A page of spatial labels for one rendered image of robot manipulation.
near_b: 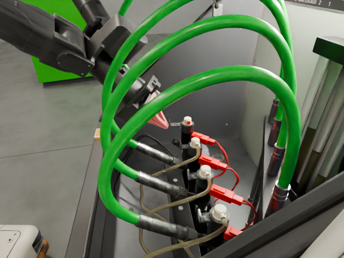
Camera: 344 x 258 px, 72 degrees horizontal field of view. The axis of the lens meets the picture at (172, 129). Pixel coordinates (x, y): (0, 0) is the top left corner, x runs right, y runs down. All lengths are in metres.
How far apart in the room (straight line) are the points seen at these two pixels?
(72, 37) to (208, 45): 0.47
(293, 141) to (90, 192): 0.47
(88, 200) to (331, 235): 0.50
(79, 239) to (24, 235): 0.98
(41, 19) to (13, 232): 1.26
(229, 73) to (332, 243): 0.15
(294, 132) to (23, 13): 0.39
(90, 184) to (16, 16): 0.39
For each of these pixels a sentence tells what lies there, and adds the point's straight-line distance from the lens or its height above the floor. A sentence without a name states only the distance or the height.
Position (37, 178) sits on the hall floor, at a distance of 2.25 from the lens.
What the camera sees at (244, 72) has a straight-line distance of 0.22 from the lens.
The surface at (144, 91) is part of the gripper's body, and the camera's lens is 0.46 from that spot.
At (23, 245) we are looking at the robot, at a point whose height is 0.27.
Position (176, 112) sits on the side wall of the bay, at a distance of 0.87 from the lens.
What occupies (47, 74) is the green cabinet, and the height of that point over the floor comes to 0.19.
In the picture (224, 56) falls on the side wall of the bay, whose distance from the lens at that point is 0.83.
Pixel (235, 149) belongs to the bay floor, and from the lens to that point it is 0.94.
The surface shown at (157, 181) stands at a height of 1.11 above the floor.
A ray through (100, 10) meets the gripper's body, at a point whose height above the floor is 1.32.
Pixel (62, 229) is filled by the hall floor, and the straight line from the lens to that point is 1.82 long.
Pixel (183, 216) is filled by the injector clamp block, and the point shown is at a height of 0.98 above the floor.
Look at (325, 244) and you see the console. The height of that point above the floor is 1.23.
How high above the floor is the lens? 1.39
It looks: 33 degrees down
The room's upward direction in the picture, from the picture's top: straight up
